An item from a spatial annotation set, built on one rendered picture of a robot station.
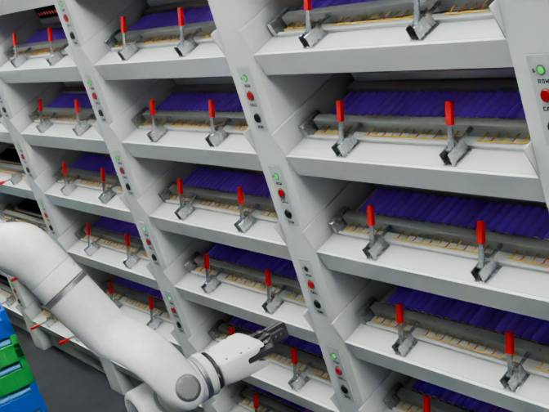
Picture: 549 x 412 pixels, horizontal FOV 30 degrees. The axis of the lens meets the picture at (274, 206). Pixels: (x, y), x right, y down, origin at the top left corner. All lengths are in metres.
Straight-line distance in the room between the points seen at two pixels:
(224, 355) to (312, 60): 0.56
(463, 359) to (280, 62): 0.60
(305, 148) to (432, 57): 0.45
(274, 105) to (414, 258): 0.38
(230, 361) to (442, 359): 0.38
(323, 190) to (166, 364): 0.45
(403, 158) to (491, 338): 0.35
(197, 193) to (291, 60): 0.72
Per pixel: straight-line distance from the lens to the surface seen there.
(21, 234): 1.82
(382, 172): 1.66
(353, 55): 1.60
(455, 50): 1.43
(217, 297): 2.41
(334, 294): 1.97
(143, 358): 1.76
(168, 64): 2.12
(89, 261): 3.07
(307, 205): 1.90
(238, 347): 1.90
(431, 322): 1.87
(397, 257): 1.77
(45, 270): 1.81
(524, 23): 1.33
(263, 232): 2.10
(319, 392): 2.25
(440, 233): 1.72
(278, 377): 2.37
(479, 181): 1.50
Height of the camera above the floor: 1.38
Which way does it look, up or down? 17 degrees down
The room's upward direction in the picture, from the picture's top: 18 degrees counter-clockwise
